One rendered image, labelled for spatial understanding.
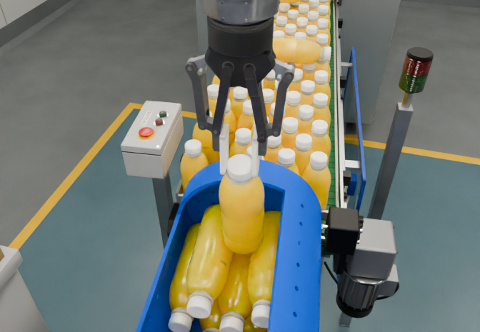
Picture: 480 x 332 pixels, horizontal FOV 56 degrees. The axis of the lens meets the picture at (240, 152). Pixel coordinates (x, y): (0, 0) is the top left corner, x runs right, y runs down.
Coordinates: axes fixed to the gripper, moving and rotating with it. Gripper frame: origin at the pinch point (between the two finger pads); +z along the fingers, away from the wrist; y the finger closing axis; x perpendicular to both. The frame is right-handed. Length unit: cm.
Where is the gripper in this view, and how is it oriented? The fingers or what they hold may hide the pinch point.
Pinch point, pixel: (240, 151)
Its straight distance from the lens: 62.8
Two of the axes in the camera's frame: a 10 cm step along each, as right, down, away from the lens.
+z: 0.0, 7.7, 6.4
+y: 9.9, 1.0, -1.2
